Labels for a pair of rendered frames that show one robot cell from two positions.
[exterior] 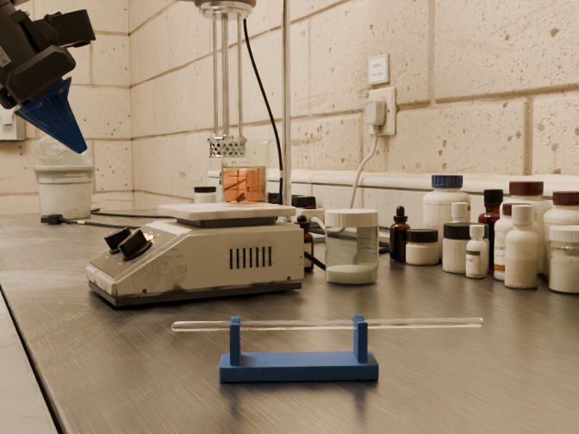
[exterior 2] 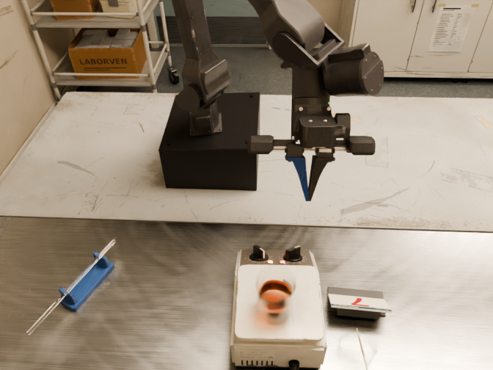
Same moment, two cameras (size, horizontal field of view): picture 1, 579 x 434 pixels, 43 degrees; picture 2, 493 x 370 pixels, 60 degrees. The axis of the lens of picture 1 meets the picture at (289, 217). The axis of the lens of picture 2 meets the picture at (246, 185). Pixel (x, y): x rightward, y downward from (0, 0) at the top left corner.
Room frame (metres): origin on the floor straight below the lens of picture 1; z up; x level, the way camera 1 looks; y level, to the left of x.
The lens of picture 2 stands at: (0.91, -0.24, 1.51)
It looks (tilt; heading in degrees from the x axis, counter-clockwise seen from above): 43 degrees down; 119
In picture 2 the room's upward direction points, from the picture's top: 1 degrees counter-clockwise
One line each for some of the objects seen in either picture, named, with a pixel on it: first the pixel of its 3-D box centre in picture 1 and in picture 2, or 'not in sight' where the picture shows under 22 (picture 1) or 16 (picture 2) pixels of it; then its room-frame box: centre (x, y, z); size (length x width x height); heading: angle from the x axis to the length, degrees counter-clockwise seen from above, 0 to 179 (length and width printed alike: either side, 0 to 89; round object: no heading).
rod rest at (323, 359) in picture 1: (297, 346); (86, 278); (0.46, 0.00, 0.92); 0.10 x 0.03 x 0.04; 92
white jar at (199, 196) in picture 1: (205, 198); not in sight; (1.98, 0.23, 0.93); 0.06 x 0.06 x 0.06
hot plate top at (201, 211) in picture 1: (225, 210); (278, 300); (0.78, 0.07, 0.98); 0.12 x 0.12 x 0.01; 26
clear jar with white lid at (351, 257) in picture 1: (351, 246); not in sight; (0.81, -0.07, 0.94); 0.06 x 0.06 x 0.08
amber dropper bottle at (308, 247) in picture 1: (301, 242); not in sight; (0.90, -0.01, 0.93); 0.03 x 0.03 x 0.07
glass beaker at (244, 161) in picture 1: (246, 171); (274, 299); (0.78, 0.04, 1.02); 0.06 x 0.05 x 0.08; 99
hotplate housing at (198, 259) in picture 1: (202, 251); (276, 301); (0.77, 0.09, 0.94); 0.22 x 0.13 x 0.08; 116
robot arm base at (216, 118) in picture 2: not in sight; (204, 113); (0.48, 0.35, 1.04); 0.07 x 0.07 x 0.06; 32
